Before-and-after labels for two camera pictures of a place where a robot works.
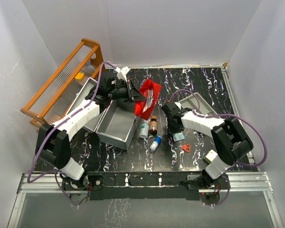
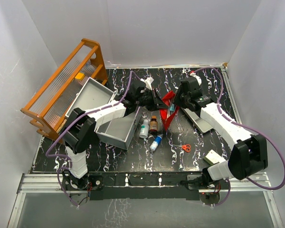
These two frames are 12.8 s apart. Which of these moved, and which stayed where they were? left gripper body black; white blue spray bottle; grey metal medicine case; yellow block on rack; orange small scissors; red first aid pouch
Moved: left gripper body black; red first aid pouch
Stayed: grey metal medicine case; orange small scissors; yellow block on rack; white blue spray bottle
